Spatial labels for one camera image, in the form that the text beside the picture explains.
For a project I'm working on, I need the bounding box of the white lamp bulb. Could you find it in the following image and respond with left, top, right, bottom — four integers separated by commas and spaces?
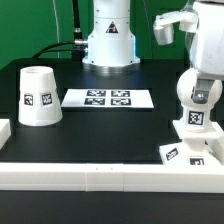
177, 68, 222, 132

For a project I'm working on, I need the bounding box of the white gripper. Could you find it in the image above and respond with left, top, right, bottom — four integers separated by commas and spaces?
153, 0, 224, 104

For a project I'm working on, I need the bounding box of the black cable with metal connector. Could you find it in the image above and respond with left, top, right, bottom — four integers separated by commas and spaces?
71, 0, 84, 61

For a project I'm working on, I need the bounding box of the white left fence piece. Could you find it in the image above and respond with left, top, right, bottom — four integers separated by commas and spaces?
0, 119, 11, 150

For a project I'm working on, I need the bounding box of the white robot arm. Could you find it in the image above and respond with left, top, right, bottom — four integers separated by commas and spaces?
83, 0, 224, 104

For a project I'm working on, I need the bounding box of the white marker sheet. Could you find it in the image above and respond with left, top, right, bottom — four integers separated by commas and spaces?
62, 89, 154, 109

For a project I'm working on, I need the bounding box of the white lamp base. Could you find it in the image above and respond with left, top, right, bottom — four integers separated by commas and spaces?
159, 120, 224, 167

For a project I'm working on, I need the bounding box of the white lamp shade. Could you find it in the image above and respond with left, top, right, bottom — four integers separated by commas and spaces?
18, 66, 63, 126

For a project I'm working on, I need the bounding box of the white front fence rail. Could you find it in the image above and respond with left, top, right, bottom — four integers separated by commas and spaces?
0, 163, 224, 193

